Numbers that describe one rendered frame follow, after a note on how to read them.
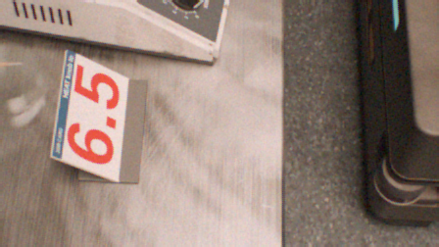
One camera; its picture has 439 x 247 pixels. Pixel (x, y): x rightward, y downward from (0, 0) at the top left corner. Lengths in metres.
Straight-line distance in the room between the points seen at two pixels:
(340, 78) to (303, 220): 0.29
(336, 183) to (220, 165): 0.85
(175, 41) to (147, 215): 0.14
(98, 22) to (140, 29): 0.03
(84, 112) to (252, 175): 0.13
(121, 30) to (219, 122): 0.10
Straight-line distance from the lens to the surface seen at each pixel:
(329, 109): 1.57
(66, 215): 0.65
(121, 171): 0.65
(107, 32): 0.69
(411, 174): 1.27
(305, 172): 1.50
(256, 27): 0.73
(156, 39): 0.68
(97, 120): 0.66
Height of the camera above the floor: 1.34
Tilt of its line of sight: 61 degrees down
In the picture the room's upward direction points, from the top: 6 degrees clockwise
